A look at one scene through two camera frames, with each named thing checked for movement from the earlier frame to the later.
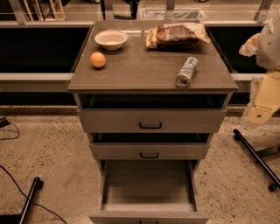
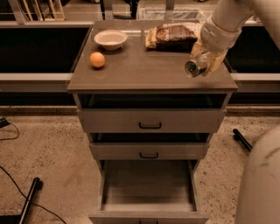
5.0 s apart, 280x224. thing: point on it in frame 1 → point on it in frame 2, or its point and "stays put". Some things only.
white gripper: [269, 48] → [215, 38]
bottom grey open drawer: [149, 192] stays put
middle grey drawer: [150, 150] stays put
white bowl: [111, 39] stays put
